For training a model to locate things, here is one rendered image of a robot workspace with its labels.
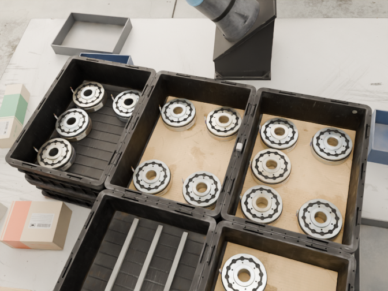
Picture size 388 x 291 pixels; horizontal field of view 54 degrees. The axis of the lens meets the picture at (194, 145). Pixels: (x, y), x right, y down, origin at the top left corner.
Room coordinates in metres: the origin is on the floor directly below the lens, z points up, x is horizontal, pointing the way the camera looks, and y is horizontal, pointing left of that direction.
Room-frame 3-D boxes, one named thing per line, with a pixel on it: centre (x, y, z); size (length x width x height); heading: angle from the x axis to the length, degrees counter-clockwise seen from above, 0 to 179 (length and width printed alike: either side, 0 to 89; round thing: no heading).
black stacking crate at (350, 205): (0.42, -0.25, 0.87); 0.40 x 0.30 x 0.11; 152
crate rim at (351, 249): (0.42, -0.25, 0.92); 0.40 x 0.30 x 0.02; 152
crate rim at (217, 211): (0.56, 0.02, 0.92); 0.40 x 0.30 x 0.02; 152
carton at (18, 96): (0.93, 0.62, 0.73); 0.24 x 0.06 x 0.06; 173
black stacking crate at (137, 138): (0.56, 0.02, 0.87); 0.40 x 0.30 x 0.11; 152
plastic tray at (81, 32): (1.27, 0.32, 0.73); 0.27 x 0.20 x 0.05; 65
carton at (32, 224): (0.48, 0.50, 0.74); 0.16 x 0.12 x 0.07; 77
